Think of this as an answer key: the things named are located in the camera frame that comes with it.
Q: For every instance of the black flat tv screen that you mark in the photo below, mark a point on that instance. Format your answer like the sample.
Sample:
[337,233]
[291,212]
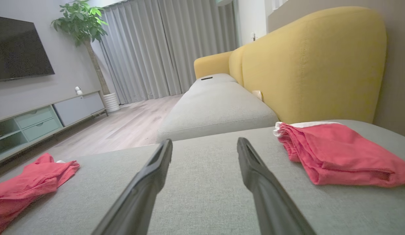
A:
[19,49]

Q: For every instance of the red and white shirt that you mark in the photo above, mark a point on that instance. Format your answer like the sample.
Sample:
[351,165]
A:
[29,182]

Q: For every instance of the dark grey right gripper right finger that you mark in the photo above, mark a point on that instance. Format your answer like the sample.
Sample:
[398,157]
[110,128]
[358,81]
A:
[264,192]

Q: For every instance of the grey fabric ottoman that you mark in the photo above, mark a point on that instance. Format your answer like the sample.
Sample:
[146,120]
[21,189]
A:
[205,182]

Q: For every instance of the white figurine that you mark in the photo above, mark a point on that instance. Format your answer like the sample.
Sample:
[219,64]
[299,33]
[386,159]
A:
[78,90]

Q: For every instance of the grey pleated curtain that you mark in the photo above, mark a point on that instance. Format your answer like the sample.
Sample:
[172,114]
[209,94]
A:
[163,45]

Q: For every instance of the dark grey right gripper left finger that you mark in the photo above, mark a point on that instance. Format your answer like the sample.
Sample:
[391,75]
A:
[143,192]

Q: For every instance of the red shorts with white stripe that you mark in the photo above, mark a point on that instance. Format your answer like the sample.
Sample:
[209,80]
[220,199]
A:
[339,153]

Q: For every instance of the grey and green tv cabinet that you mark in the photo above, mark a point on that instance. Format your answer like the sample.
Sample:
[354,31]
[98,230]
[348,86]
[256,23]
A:
[39,122]

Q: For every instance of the small beige object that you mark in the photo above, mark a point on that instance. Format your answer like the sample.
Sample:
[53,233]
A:
[257,95]

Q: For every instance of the yellow sofa with grey seat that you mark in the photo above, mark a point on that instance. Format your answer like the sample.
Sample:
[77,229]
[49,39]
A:
[303,65]

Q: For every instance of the white ribbed plant pot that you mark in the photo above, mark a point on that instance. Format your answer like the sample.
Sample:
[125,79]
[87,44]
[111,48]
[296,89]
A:
[111,102]

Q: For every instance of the green potted tree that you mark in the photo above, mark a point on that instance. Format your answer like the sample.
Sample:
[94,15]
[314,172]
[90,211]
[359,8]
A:
[81,23]

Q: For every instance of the black remote control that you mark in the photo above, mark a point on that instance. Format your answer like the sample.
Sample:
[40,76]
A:
[207,78]

